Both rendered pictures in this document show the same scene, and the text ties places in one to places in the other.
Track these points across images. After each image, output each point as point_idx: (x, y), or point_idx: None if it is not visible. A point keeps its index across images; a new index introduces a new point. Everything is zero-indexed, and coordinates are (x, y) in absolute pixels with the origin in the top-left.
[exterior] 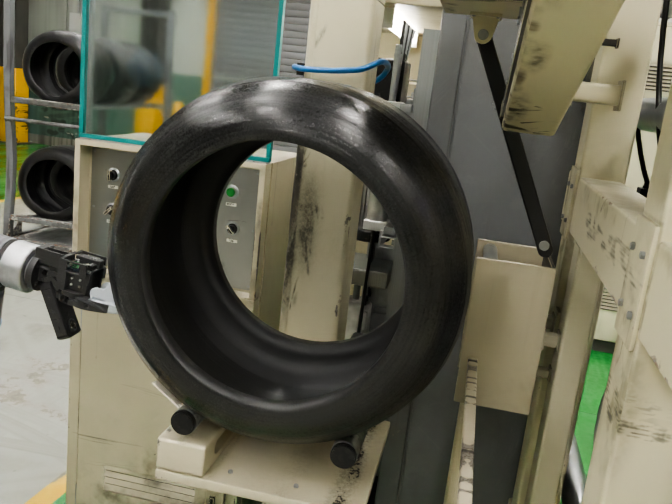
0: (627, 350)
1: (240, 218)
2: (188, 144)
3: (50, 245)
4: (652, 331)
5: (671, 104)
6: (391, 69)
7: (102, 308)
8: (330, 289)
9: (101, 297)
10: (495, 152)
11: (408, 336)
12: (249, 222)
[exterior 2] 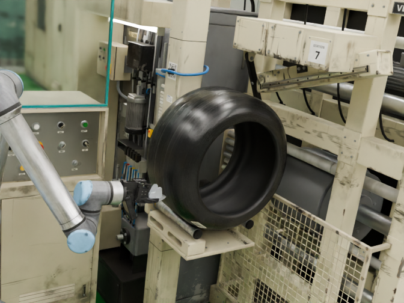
0: (349, 165)
1: (89, 137)
2: (217, 128)
3: (124, 180)
4: (366, 160)
5: (355, 100)
6: (151, 50)
7: (156, 200)
8: None
9: (154, 196)
10: None
11: (278, 177)
12: (94, 138)
